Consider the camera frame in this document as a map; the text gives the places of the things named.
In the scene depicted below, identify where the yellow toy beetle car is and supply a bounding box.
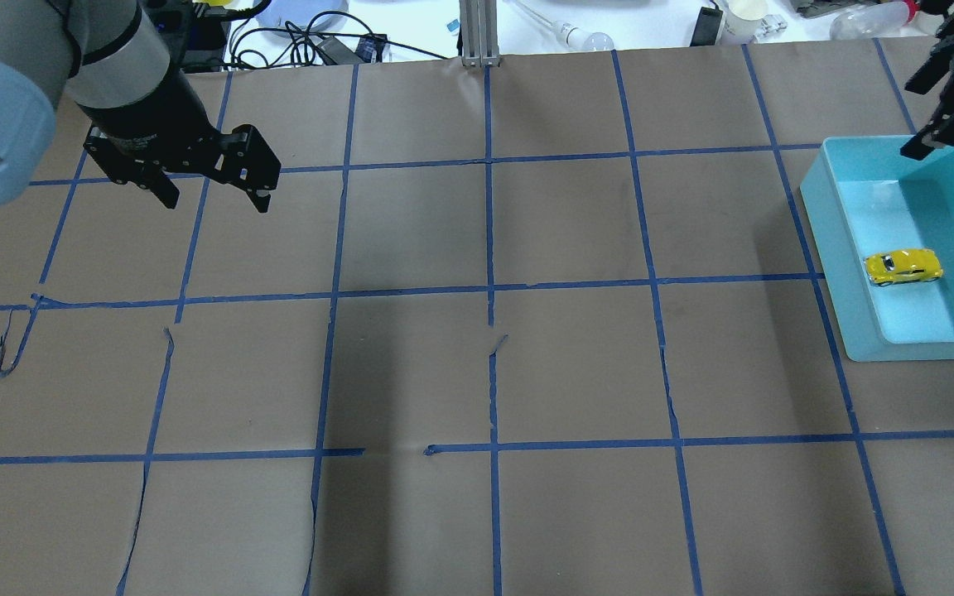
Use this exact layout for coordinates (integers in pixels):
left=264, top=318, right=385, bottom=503
left=862, top=248, right=944, bottom=287

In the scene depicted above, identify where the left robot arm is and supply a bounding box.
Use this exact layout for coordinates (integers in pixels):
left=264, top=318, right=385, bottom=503
left=0, top=1, right=282, bottom=214

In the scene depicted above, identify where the teal plastic bin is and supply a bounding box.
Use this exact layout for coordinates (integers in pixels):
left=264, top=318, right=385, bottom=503
left=800, top=136, right=954, bottom=362

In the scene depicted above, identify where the white paper cup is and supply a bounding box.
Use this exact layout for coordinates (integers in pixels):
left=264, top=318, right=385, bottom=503
left=720, top=0, right=769, bottom=45

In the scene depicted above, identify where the black power adapter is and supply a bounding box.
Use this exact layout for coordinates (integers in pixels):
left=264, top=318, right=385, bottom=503
left=181, top=2, right=230, bottom=73

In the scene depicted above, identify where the light blue plate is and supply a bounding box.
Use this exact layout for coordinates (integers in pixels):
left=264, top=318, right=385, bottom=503
left=255, top=0, right=349, bottom=31

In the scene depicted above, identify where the aluminium frame post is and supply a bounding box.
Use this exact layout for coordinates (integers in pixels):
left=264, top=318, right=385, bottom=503
left=457, top=0, right=501, bottom=68

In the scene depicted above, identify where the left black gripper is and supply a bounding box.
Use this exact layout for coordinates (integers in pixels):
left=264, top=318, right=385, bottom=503
left=83, top=70, right=282, bottom=214

